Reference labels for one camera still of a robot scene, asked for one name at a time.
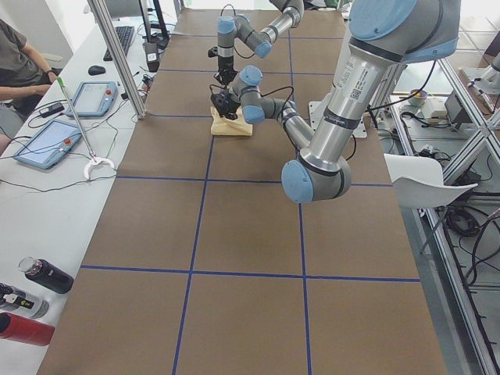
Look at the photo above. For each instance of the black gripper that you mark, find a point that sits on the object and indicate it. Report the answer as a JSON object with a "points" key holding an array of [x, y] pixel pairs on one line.
{"points": [[225, 63], [233, 103]]}

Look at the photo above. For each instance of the cream long sleeve printed shirt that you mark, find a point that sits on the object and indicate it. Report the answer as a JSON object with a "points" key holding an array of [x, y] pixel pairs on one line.
{"points": [[224, 127]]}

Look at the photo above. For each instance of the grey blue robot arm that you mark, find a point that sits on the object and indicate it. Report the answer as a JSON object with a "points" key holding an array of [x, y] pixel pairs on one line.
{"points": [[230, 28], [423, 31]]}

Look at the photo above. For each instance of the black power adapter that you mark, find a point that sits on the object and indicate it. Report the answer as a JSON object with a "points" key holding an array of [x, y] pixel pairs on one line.
{"points": [[151, 56]]}

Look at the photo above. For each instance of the black keyboard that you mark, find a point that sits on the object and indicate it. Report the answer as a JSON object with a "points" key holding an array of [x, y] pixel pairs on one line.
{"points": [[125, 35]]}

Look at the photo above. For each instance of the black computer mouse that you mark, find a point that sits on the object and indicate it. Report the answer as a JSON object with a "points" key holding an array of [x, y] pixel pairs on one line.
{"points": [[96, 70]]}

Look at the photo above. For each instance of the far blue teach pendant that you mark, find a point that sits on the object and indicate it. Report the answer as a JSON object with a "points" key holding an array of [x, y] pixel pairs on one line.
{"points": [[94, 98]]}

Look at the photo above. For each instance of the blue teach pendant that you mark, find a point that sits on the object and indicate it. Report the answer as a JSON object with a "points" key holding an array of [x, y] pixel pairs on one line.
{"points": [[49, 145], [94, 98]]}

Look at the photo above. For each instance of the reacher grabber stick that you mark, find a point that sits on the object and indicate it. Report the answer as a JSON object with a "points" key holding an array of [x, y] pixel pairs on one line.
{"points": [[94, 159]]}

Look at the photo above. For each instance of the black phone on desk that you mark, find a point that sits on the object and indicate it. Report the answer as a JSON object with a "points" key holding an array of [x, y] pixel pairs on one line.
{"points": [[52, 109]]}

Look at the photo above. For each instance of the near blue teach pendant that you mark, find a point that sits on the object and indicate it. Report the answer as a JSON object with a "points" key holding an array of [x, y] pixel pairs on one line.
{"points": [[49, 145]]}

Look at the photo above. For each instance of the green bowl with yellow ball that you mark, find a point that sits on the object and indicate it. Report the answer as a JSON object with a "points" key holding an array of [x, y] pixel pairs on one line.
{"points": [[417, 98]]}

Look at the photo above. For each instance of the seated person in grey shirt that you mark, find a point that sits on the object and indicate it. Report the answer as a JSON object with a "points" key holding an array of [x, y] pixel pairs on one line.
{"points": [[26, 75]]}

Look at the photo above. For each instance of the white plastic chair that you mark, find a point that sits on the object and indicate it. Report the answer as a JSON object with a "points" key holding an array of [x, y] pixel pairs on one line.
{"points": [[419, 182]]}

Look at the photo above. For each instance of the black water bottle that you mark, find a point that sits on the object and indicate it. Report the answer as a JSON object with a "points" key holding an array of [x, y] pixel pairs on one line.
{"points": [[45, 274]]}

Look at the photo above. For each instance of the grey water bottle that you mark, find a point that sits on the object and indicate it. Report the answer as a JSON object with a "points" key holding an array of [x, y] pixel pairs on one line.
{"points": [[21, 303]]}

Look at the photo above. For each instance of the red water bottle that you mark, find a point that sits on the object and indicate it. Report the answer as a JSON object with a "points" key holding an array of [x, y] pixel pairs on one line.
{"points": [[23, 330]]}

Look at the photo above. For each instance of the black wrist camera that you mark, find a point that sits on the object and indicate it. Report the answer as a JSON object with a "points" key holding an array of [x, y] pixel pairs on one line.
{"points": [[219, 99], [213, 52]]}

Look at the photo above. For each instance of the aluminium frame post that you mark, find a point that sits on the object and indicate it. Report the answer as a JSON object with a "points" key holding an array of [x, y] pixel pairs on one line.
{"points": [[104, 21]]}

